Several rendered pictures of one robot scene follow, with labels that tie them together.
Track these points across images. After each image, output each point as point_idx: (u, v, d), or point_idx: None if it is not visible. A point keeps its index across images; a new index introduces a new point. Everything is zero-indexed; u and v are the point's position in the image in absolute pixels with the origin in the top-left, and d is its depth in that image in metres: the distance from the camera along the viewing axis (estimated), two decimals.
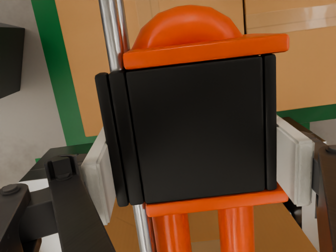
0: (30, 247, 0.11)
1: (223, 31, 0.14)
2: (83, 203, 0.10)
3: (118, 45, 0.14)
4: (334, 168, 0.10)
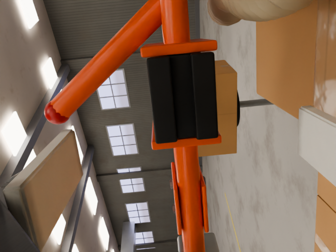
0: None
1: None
2: (9, 229, 0.09)
3: None
4: None
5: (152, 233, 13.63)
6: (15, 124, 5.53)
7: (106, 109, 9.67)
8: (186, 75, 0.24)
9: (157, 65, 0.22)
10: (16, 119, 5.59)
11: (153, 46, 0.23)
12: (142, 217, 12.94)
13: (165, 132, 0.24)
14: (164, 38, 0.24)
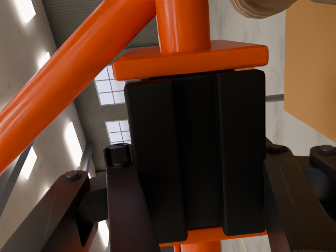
0: (86, 232, 0.12)
1: None
2: (134, 191, 0.10)
3: None
4: (277, 167, 0.11)
5: None
6: None
7: (105, 105, 9.53)
8: (205, 115, 0.12)
9: (146, 100, 0.11)
10: None
11: (138, 58, 0.11)
12: None
13: (164, 225, 0.12)
14: (162, 41, 0.12)
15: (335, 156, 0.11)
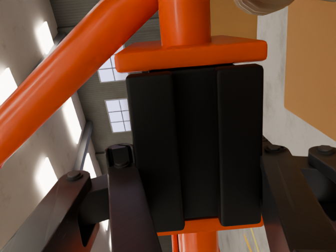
0: (88, 232, 0.12)
1: None
2: (135, 191, 0.10)
3: None
4: (275, 167, 0.11)
5: None
6: (8, 81, 5.20)
7: (105, 82, 9.34)
8: (204, 108, 0.12)
9: (147, 91, 0.11)
10: (9, 76, 5.27)
11: (139, 51, 0.11)
12: None
13: (162, 214, 0.13)
14: (163, 35, 0.13)
15: (333, 156, 0.11)
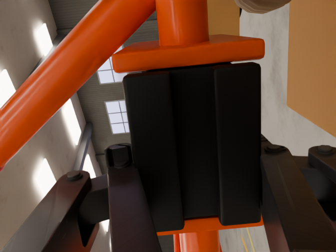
0: (88, 232, 0.12)
1: None
2: (135, 191, 0.10)
3: None
4: (275, 167, 0.11)
5: None
6: (5, 83, 5.23)
7: (104, 83, 9.36)
8: (202, 107, 0.12)
9: (144, 91, 0.11)
10: (6, 78, 5.30)
11: (136, 51, 0.11)
12: None
13: (161, 213, 0.13)
14: (161, 34, 0.13)
15: (333, 156, 0.11)
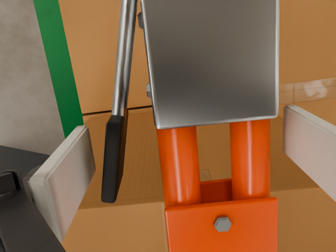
0: None
1: None
2: (32, 220, 0.09)
3: None
4: None
5: None
6: None
7: None
8: None
9: None
10: None
11: None
12: None
13: None
14: None
15: None
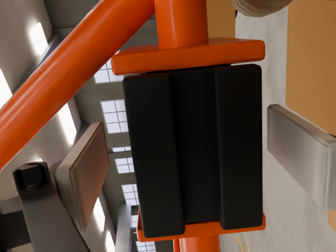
0: None
1: None
2: (56, 211, 0.09)
3: None
4: None
5: None
6: None
7: (100, 83, 9.34)
8: (202, 109, 0.12)
9: (144, 93, 0.11)
10: (1, 77, 5.26)
11: (136, 53, 0.11)
12: None
13: (161, 218, 0.12)
14: (160, 37, 0.13)
15: None
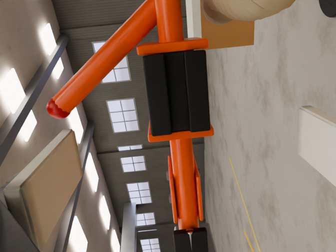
0: None
1: None
2: (9, 229, 0.09)
3: None
4: None
5: (153, 214, 13.51)
6: (13, 81, 5.33)
7: (106, 82, 9.48)
8: (179, 71, 0.25)
9: (152, 62, 0.24)
10: (14, 76, 5.40)
11: (148, 44, 0.25)
12: (144, 198, 12.80)
13: (160, 125, 0.26)
14: (159, 37, 0.26)
15: None
